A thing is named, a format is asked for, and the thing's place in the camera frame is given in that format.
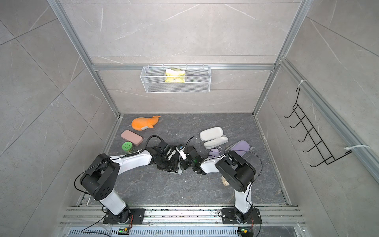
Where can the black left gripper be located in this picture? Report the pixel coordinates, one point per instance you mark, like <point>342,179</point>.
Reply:
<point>173,167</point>

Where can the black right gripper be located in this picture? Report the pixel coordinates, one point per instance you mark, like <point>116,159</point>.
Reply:
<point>184,165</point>

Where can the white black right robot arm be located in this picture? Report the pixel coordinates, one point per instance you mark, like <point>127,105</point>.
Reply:
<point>237,172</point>

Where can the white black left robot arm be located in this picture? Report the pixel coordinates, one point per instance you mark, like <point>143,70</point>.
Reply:
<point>100,178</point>

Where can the purple folded umbrella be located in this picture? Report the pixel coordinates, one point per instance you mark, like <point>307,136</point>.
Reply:
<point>214,153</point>

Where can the white zippered umbrella sleeve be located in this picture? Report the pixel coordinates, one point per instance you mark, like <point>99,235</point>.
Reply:
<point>213,137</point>

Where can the purple zippered umbrella sleeve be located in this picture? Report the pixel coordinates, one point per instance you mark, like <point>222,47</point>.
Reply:
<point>241,148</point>

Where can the pink hard case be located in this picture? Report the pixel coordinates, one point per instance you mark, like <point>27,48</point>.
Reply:
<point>132,137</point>

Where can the green lidded air freshener can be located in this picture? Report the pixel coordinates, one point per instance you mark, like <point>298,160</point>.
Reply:
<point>127,147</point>

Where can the orange plush whale toy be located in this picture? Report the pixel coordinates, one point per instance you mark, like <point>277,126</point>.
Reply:
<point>142,123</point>

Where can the yellow packet in basket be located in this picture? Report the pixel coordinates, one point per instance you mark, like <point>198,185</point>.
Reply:
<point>175,76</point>

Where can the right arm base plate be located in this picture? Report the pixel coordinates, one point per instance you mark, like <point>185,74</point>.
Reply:
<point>233,216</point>

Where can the white wire wall basket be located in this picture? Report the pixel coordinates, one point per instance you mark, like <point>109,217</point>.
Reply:
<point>198,79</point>

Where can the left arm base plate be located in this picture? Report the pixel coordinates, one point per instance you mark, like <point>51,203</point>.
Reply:
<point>124,216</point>

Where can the aluminium mounting rail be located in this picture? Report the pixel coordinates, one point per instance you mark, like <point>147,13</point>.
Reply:
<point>183,221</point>

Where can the black wire hook rack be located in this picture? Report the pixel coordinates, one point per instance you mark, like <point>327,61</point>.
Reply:
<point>312,135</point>

